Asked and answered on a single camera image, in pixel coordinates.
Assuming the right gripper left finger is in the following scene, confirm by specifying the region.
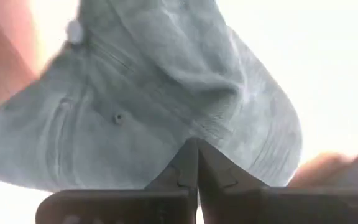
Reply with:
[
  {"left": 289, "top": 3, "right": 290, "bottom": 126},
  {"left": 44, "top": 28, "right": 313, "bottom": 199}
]
[{"left": 35, "top": 138, "right": 199, "bottom": 224}]

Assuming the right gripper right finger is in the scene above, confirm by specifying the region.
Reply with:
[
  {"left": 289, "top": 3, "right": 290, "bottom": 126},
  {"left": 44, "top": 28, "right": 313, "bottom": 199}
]
[{"left": 197, "top": 139, "right": 358, "bottom": 224}]

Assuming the grey-green cloth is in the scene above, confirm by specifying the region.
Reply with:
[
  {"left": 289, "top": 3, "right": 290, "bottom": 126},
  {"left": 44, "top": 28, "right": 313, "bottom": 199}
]
[{"left": 0, "top": 0, "right": 303, "bottom": 193}]

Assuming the red tray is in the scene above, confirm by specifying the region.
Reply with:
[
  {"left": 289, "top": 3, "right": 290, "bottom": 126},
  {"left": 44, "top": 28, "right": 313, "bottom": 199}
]
[{"left": 0, "top": 0, "right": 40, "bottom": 111}]

